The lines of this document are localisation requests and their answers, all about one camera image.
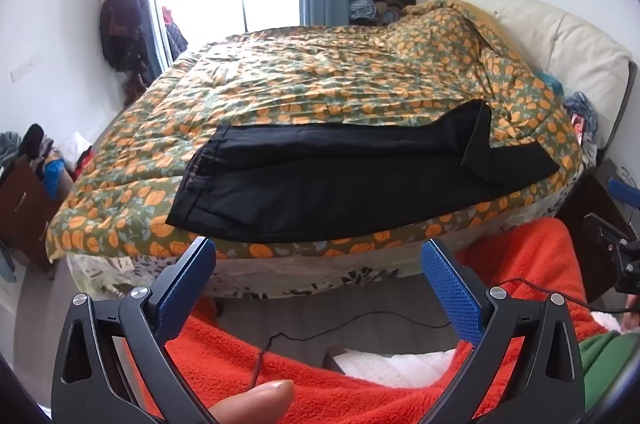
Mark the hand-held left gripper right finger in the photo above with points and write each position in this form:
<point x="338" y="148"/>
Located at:
<point x="450" y="291"/>

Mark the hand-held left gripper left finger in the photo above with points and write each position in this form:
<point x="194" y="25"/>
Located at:
<point x="186" y="291"/>

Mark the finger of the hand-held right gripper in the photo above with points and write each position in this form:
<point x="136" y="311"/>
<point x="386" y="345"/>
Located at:
<point x="624" y="190"/>

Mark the black pants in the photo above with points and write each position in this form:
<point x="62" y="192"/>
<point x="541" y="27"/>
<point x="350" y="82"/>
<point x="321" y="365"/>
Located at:
<point x="300" y="184"/>

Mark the person's right hand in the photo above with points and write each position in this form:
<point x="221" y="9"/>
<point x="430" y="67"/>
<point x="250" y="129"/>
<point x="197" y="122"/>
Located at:
<point x="631" y="316"/>

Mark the person's left hand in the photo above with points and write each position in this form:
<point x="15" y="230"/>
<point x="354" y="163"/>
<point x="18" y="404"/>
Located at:
<point x="255" y="401"/>

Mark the dark nightstand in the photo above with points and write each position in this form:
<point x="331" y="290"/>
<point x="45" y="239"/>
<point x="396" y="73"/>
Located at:
<point x="595" y="199"/>

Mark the crumpled clothes beside headboard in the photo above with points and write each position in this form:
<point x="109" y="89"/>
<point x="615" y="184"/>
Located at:
<point x="582" y="119"/>

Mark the orange fleece clothing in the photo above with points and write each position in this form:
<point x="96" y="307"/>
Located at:
<point x="525" y="254"/>

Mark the bed with leaf print sheet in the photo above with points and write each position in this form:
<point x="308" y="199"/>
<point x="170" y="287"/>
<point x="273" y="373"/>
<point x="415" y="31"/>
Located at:
<point x="300" y="274"/>

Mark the green sleeve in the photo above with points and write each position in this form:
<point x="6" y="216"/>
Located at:
<point x="610" y="364"/>

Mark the teal cloth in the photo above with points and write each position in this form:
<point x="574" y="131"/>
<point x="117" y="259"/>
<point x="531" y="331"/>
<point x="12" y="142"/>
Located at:
<point x="550" y="83"/>

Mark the cream padded headboard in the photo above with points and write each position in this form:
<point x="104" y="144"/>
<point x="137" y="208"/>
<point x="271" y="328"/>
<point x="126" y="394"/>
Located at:
<point x="575" y="39"/>

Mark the heap of clothes on dresser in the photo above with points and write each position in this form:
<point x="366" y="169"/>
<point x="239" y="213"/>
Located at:
<point x="52" y="166"/>

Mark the brown wooden dresser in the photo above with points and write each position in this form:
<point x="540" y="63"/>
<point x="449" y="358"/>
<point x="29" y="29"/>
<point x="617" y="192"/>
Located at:
<point x="22" y="209"/>

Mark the orange floral blanket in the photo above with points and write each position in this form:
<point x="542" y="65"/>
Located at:
<point x="300" y="74"/>

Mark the dark jacket by window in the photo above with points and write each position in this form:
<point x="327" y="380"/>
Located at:
<point x="175" y="36"/>

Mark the pile of clothes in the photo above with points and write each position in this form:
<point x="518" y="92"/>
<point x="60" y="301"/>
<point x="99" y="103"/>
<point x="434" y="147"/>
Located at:
<point x="387" y="1"/>

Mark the white wall plate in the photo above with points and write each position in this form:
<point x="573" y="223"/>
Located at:
<point x="26" y="68"/>

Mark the dark coats hanging on wall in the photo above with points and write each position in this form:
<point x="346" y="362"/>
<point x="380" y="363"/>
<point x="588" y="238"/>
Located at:
<point x="122" y="24"/>

